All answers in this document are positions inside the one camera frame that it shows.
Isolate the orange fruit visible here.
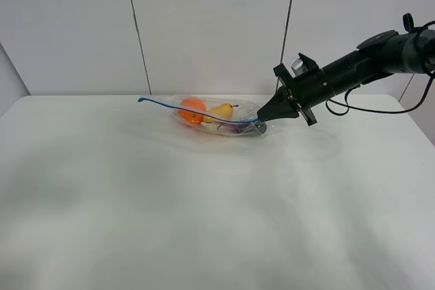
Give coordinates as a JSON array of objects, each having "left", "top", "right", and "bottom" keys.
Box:
[{"left": 177, "top": 97, "right": 207, "bottom": 126}]

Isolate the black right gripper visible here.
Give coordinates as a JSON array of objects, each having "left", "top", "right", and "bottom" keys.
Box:
[{"left": 258, "top": 64, "right": 334, "bottom": 125}]

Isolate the purple eggplant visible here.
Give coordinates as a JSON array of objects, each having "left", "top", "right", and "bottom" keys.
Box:
[{"left": 218, "top": 122, "right": 267, "bottom": 137}]

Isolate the yellow pear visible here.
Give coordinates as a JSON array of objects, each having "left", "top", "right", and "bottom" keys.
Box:
[{"left": 203, "top": 103, "right": 237, "bottom": 123}]

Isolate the clear zip bag blue seal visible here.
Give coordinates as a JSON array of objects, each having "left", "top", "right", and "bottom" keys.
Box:
[{"left": 137, "top": 95, "right": 268, "bottom": 137}]

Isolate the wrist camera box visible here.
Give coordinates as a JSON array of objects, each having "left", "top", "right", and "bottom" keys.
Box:
[{"left": 291, "top": 53, "right": 319, "bottom": 76}]

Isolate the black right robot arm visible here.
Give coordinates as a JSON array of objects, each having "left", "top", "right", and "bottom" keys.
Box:
[{"left": 257, "top": 14, "right": 434, "bottom": 126}]

